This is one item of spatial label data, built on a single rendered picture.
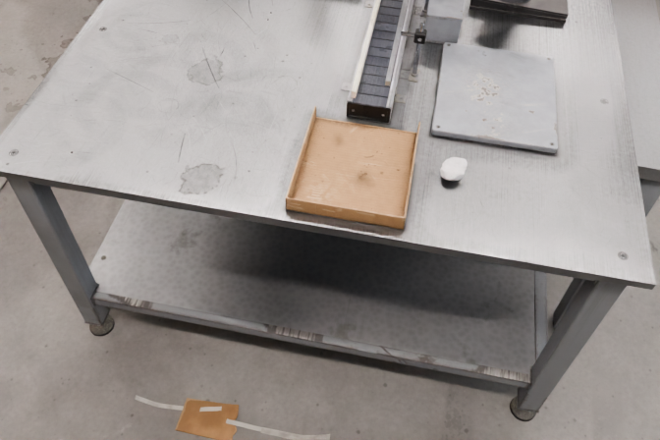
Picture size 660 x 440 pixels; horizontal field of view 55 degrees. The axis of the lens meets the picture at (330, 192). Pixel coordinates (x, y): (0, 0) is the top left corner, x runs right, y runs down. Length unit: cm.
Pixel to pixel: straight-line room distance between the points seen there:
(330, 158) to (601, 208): 62
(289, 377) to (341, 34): 107
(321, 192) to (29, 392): 123
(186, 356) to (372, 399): 61
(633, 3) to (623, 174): 75
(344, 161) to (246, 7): 68
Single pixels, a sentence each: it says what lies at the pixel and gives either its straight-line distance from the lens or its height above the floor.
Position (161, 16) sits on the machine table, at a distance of 198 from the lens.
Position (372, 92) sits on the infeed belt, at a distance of 160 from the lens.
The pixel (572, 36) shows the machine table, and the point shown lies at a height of 83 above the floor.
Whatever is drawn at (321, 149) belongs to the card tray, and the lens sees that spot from 152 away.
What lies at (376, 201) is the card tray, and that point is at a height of 83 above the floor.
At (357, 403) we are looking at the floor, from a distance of 208.
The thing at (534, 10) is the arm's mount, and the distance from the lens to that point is 203.
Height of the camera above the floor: 192
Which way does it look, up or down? 50 degrees down
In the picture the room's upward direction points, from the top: 2 degrees clockwise
